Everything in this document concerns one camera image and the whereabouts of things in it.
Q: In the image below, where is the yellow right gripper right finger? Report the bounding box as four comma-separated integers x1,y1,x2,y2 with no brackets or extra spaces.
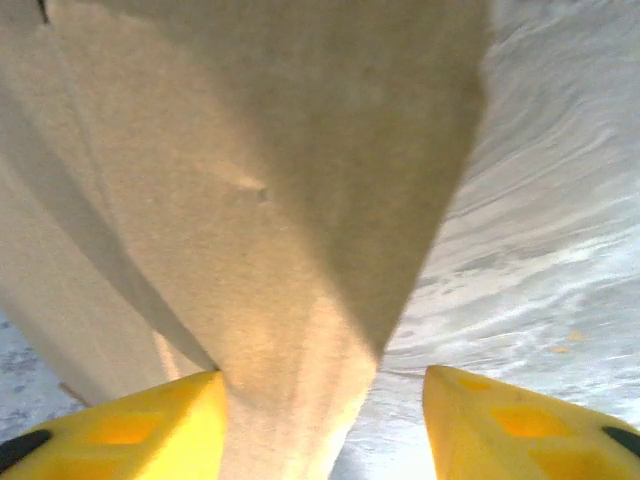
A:
422,364,640,480

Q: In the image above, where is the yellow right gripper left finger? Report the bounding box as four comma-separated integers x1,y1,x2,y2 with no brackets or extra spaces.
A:
0,369,230,480

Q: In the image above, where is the brown cardboard box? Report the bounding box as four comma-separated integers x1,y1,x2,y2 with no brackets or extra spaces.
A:
0,0,496,480

